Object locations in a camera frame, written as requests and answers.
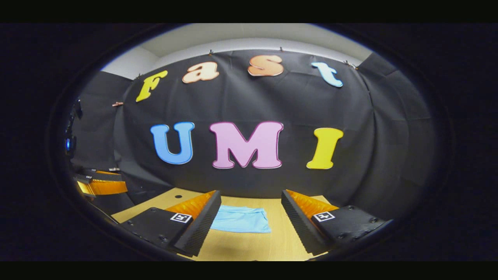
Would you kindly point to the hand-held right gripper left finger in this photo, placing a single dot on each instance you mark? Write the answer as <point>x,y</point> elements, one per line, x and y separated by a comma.
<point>202,225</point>

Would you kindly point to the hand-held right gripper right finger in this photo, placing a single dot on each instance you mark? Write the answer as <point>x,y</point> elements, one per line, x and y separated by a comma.
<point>301,225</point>

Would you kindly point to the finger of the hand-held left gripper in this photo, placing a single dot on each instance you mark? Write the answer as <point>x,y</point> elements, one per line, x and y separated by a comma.
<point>105,175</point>
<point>105,188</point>

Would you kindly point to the light blue T-shirt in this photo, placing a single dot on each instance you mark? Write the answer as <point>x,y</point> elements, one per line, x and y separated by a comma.
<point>241,219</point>

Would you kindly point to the copper-coloured backdrop clip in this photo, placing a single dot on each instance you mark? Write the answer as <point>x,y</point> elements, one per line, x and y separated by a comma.
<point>117,104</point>

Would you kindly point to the black backdrop cloth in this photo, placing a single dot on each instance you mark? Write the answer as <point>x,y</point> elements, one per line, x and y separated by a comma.
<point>253,97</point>

